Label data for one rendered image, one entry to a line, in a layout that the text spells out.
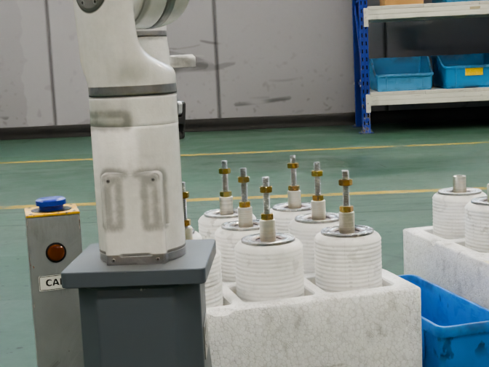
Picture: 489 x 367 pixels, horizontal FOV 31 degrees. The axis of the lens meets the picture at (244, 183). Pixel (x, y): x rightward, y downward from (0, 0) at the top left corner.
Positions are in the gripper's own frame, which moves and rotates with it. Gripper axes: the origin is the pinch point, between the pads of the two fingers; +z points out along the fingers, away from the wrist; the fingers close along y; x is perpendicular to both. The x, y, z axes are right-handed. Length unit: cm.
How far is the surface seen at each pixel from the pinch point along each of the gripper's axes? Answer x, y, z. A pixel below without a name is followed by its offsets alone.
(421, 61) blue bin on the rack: 452, -183, -9
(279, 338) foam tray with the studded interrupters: -10.0, 31.4, 21.9
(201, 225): 5.3, 5.2, 11.3
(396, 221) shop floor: 132, -29, 35
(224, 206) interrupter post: 8.6, 7.5, 8.5
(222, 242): -2.1, 15.6, 11.7
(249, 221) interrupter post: 2.2, 17.5, 9.2
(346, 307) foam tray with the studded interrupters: -2.3, 37.2, 18.7
